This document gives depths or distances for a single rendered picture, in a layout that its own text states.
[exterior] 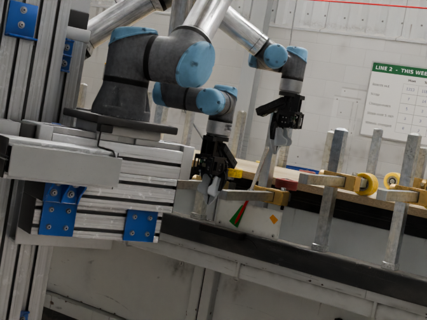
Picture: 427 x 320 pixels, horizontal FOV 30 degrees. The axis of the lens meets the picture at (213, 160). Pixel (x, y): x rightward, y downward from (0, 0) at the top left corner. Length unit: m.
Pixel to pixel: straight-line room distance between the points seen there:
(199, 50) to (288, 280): 1.10
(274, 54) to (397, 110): 7.57
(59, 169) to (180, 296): 1.59
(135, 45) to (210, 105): 0.37
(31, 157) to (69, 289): 1.95
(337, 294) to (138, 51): 1.15
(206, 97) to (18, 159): 0.70
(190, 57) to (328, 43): 8.52
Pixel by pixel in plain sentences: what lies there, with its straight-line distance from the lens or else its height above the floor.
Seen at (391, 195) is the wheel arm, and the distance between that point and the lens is 2.34.
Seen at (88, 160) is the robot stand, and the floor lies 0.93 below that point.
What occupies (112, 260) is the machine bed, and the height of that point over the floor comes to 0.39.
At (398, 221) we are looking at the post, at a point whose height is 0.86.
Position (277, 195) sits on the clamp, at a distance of 2.76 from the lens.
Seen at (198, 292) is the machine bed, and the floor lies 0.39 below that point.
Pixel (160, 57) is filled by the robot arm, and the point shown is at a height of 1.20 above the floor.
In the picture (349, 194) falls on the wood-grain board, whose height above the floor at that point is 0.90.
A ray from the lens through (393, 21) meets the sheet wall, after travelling 10.23.
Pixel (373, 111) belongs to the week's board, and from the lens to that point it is 10.11.
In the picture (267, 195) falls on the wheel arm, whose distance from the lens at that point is 2.72.
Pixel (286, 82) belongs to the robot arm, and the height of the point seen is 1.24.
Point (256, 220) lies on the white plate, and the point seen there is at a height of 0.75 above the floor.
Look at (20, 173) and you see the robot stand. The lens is 1.77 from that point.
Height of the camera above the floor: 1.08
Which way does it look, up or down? 3 degrees down
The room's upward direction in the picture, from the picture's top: 10 degrees clockwise
